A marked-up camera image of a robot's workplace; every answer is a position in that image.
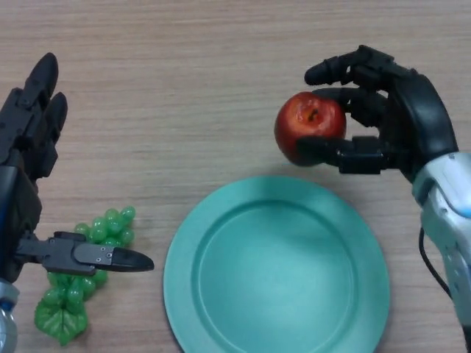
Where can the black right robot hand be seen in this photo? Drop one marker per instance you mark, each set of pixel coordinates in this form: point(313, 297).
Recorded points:
point(423, 110)

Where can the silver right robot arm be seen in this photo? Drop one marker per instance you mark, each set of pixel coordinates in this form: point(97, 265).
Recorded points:
point(449, 206)

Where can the red apple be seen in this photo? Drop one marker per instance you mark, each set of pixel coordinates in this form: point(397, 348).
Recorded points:
point(309, 117)

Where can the green round plate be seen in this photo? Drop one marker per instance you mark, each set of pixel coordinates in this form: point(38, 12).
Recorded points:
point(276, 272)

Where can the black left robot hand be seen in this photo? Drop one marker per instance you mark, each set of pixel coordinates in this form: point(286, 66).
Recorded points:
point(18, 198)

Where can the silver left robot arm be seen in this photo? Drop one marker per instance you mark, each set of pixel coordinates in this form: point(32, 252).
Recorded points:
point(6, 323)

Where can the green plastic grape bunch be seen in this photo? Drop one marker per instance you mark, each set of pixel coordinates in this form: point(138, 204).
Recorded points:
point(70, 294)

